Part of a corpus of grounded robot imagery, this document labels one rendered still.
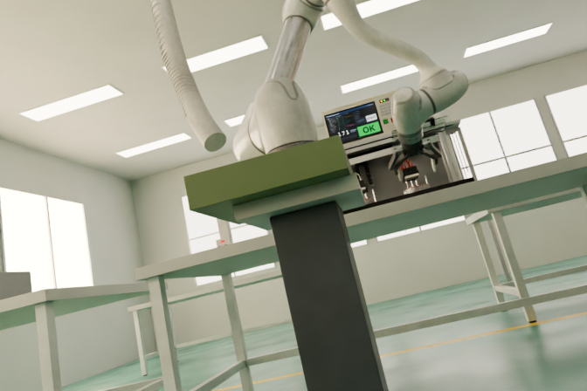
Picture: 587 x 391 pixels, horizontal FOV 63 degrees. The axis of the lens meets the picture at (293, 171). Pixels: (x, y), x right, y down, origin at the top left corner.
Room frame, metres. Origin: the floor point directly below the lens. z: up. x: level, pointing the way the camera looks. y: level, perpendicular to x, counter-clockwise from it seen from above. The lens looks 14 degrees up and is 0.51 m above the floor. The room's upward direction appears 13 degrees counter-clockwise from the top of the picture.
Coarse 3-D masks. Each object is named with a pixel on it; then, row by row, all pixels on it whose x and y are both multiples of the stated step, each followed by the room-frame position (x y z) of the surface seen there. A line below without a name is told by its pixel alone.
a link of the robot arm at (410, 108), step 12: (396, 96) 1.51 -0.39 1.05; (408, 96) 1.49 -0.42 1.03; (420, 96) 1.53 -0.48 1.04; (396, 108) 1.52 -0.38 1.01; (408, 108) 1.50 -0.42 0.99; (420, 108) 1.52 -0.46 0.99; (432, 108) 1.55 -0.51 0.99; (396, 120) 1.57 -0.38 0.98; (408, 120) 1.54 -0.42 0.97; (420, 120) 1.56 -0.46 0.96; (408, 132) 1.60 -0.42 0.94
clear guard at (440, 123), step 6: (438, 120) 1.93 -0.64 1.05; (444, 120) 1.92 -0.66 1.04; (450, 120) 1.90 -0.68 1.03; (426, 126) 1.93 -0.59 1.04; (432, 126) 1.91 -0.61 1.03; (438, 126) 1.90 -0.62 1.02; (444, 126) 1.89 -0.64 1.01; (396, 132) 1.96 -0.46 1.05; (426, 132) 1.90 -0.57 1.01; (432, 132) 2.14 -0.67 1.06; (396, 138) 1.93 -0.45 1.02; (396, 144) 2.20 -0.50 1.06
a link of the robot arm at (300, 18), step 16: (288, 0) 1.57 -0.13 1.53; (304, 0) 1.53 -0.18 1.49; (288, 16) 1.56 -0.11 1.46; (304, 16) 1.55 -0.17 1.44; (320, 16) 1.59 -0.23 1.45; (288, 32) 1.53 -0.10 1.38; (304, 32) 1.55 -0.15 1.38; (288, 48) 1.52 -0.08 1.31; (304, 48) 1.57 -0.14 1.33; (272, 64) 1.52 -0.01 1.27; (288, 64) 1.51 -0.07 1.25; (240, 128) 1.45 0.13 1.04; (240, 144) 1.43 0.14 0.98; (240, 160) 1.50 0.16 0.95
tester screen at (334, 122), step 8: (368, 104) 2.21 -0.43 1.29; (344, 112) 2.23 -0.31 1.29; (352, 112) 2.22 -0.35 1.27; (360, 112) 2.22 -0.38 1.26; (368, 112) 2.21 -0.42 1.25; (328, 120) 2.24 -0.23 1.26; (336, 120) 2.24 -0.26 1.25; (344, 120) 2.23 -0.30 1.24; (352, 120) 2.22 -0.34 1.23; (376, 120) 2.21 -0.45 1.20; (328, 128) 2.24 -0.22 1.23; (336, 128) 2.24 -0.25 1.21; (344, 128) 2.23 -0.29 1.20; (352, 128) 2.23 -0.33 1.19; (344, 136) 2.23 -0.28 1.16
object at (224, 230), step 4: (220, 220) 2.91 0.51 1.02; (220, 224) 2.91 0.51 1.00; (224, 224) 2.90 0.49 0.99; (228, 224) 2.93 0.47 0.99; (220, 228) 2.91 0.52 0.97; (224, 228) 2.90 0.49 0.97; (228, 228) 2.91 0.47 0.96; (220, 232) 2.91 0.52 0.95; (224, 232) 2.90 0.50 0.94; (228, 232) 2.90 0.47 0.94; (220, 236) 2.91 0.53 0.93; (224, 236) 2.90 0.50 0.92; (228, 236) 2.90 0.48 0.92; (216, 240) 2.87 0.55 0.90; (220, 240) 2.86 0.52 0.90; (224, 240) 2.86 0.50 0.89; (228, 240) 2.86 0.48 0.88; (232, 240) 2.95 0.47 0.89; (220, 244) 2.86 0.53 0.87; (224, 244) 2.84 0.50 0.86
